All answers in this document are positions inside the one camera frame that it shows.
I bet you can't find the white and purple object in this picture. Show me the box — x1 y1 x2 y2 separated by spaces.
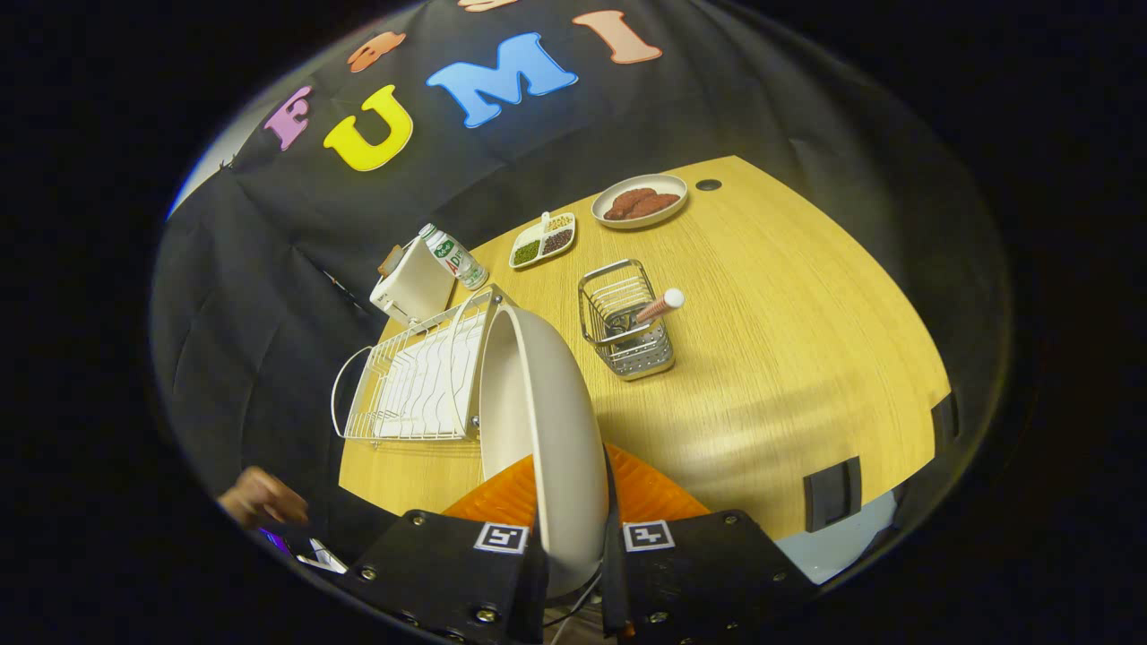
258 525 350 576

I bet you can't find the white divided dish of beans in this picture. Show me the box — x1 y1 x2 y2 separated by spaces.
508 211 578 271

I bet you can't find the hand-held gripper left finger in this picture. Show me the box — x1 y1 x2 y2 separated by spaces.
345 452 549 645

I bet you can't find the white toaster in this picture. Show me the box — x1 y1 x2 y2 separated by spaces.
369 235 458 327

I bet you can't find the black backdrop cloth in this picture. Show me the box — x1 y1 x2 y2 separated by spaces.
148 0 1013 574

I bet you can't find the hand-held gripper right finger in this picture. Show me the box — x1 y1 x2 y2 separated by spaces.
599 443 818 645

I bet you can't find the black table bracket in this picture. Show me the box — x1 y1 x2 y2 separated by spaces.
803 456 863 534
930 391 962 446

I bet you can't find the white drip tray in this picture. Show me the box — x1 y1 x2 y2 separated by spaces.
375 309 489 440

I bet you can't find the beige plate holding patties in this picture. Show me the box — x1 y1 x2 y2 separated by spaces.
591 173 690 230

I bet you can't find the white bottle with green label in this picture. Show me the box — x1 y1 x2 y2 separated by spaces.
418 223 490 291

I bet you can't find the beige round plate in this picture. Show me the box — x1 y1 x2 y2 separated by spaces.
479 300 610 599

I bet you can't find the white wire dish rack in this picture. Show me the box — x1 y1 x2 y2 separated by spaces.
330 285 516 444

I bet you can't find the metal wire basket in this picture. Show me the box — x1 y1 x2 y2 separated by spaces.
577 259 677 383

